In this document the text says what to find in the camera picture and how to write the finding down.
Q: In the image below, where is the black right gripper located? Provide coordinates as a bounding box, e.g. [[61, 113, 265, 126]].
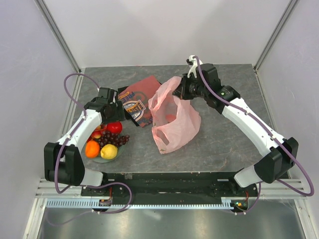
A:
[[173, 73, 208, 100]]

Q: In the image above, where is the red apple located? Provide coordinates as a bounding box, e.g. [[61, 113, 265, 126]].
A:
[[107, 121, 123, 134]]

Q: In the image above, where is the small red yellow peach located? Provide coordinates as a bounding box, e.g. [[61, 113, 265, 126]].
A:
[[91, 124, 107, 139]]

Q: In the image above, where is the pink plastic bag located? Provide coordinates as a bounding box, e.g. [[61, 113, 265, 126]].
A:
[[148, 76, 201, 154]]

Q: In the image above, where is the orange fruit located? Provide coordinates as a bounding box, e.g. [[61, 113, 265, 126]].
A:
[[85, 140, 100, 158]]

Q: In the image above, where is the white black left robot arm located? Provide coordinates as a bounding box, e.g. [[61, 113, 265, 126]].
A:
[[44, 87, 125, 196]]

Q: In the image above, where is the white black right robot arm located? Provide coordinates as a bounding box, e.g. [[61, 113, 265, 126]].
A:
[[173, 61, 299, 196]]

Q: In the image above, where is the dark red grape bunch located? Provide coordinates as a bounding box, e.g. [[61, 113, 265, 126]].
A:
[[95, 131, 130, 147]]

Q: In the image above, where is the grey green plate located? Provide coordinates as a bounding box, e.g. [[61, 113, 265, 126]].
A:
[[87, 132, 125, 163]]

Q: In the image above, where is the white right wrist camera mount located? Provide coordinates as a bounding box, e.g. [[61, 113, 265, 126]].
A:
[[186, 55, 202, 78]]

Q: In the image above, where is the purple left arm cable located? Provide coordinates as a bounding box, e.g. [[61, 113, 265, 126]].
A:
[[46, 73, 133, 227]]

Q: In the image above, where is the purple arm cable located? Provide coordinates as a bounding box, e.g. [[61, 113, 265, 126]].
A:
[[46, 73, 133, 227], [194, 55, 315, 216]]

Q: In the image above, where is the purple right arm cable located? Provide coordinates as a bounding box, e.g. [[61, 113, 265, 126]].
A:
[[194, 55, 315, 216]]

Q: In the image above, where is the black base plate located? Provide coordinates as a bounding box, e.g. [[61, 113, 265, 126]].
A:
[[81, 172, 258, 205]]

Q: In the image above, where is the front aluminium rail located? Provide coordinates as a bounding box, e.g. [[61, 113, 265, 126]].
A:
[[35, 177, 304, 199]]

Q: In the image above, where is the white slotted cable duct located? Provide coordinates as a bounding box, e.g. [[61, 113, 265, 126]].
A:
[[46, 198, 235, 210]]

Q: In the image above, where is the right aluminium frame post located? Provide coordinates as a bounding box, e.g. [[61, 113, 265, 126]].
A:
[[253, 0, 300, 72]]

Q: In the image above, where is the aluminium frame post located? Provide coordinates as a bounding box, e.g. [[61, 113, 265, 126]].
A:
[[253, 0, 300, 72], [35, 0, 81, 73]]

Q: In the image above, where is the left aluminium frame post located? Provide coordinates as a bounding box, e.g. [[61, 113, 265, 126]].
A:
[[35, 0, 81, 73]]

